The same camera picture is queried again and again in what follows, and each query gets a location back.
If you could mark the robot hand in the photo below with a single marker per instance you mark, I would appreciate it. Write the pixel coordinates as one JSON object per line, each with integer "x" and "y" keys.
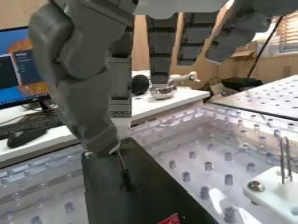
{"x": 84, "y": 50}

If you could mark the thin grey drill bit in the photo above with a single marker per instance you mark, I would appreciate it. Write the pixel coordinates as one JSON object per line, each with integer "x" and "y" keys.
{"x": 289, "y": 160}
{"x": 281, "y": 156}

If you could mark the computer monitor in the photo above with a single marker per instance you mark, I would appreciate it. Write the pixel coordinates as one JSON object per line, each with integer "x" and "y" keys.
{"x": 18, "y": 66}

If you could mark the black ball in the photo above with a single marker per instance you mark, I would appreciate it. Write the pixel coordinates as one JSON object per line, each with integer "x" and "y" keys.
{"x": 140, "y": 85}

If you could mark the shiny metal ball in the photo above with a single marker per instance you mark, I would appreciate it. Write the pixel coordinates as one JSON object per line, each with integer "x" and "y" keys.
{"x": 163, "y": 91}

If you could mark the white desk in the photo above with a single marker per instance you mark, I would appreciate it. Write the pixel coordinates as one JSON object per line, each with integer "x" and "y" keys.
{"x": 164, "y": 103}

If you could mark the black keyboard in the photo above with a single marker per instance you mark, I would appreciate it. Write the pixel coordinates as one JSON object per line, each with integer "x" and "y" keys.
{"x": 31, "y": 121}

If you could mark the small white jointed device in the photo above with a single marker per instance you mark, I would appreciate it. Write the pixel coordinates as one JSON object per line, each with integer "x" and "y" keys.
{"x": 190, "y": 77}

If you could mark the black computer mouse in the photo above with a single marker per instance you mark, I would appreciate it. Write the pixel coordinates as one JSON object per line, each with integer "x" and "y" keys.
{"x": 26, "y": 136}

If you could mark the cardboard box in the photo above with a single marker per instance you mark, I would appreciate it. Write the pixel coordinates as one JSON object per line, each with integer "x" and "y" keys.
{"x": 244, "y": 51}

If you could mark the clear box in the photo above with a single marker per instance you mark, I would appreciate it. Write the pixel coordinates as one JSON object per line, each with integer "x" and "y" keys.
{"x": 200, "y": 150}

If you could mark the thin stick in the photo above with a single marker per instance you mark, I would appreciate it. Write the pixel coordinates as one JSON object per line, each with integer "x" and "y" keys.
{"x": 127, "y": 181}

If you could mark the black plate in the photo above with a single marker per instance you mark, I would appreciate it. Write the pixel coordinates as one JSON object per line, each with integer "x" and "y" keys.
{"x": 134, "y": 206}

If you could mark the small white square plate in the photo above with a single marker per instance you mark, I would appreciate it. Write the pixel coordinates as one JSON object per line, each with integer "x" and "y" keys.
{"x": 277, "y": 200}

